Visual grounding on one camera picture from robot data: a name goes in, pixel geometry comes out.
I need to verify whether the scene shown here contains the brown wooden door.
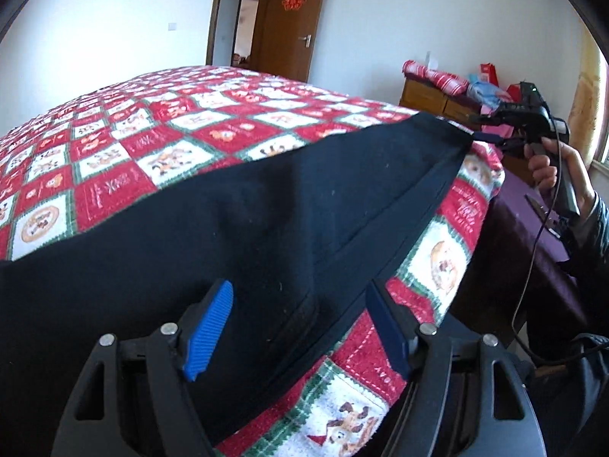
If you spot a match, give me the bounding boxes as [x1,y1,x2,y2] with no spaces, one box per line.
[247,0,331,84]

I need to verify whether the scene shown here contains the person's dark clothing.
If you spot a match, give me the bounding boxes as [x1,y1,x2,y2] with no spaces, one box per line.
[521,333,609,457]

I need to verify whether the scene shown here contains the blue plastic bag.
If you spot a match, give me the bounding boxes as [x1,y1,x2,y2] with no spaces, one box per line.
[468,74,515,110]

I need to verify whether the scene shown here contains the black pants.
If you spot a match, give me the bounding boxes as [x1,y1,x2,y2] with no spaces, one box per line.
[0,113,472,446]

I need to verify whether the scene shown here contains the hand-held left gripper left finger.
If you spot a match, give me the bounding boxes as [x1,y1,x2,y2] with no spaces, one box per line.
[50,278,235,457]

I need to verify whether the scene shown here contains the red checked printed blanket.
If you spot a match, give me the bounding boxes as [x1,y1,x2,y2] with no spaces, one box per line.
[0,66,506,457]

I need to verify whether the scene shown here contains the pink bag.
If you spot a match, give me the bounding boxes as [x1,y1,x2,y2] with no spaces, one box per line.
[480,107,515,140]

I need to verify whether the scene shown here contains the scissors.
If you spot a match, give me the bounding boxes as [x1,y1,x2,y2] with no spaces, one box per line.
[525,193,565,240]

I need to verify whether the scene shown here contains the red striped folded cloth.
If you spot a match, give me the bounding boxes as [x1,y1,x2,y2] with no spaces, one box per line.
[402,59,473,97]

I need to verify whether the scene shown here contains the person's right forearm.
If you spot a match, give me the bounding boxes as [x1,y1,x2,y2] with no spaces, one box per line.
[561,190,609,279]

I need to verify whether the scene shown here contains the brown door frame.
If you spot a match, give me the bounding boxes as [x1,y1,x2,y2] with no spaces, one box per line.
[206,0,277,68]

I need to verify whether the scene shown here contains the purple table cloth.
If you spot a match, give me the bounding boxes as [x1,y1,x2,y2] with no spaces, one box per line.
[469,151,595,358]

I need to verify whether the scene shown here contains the wooden cabinet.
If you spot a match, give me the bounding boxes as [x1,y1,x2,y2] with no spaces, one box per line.
[399,77,482,121]

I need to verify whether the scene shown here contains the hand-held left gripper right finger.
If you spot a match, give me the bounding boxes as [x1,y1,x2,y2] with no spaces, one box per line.
[365,279,548,457]

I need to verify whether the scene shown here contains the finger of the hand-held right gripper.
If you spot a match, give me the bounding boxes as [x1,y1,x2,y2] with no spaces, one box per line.
[472,131,513,154]
[475,109,513,127]

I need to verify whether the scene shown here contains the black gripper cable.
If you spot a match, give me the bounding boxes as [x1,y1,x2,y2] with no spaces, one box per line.
[511,121,609,367]

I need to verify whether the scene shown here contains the yellow curtain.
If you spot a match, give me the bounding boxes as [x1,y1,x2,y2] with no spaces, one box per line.
[568,24,608,163]

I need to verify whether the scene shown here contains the person's right hand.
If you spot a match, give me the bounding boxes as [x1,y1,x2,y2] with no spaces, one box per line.
[524,136,598,211]

